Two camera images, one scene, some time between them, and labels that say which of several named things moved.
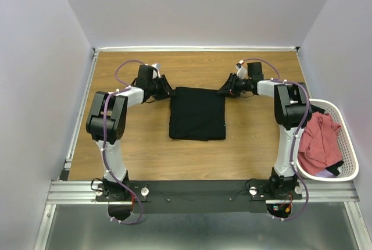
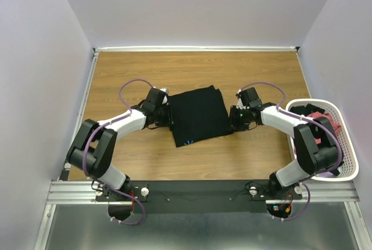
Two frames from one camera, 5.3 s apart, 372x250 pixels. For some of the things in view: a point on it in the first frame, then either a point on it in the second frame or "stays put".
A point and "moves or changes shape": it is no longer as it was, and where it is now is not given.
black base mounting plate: (198, 197) stays put
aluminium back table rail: (193, 48) stays put
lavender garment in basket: (325, 173) stays put
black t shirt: (197, 114) moves or changes shape
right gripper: (228, 88) → (235, 126)
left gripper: (166, 89) → (168, 121)
